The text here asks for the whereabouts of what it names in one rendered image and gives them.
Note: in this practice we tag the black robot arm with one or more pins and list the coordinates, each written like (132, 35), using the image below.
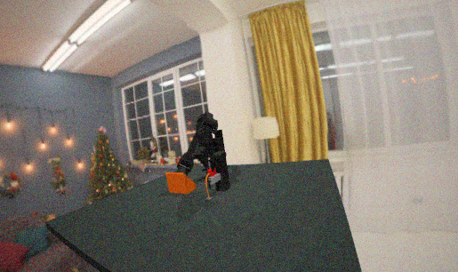
(205, 126)

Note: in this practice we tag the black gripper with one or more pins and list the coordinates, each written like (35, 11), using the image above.
(213, 157)

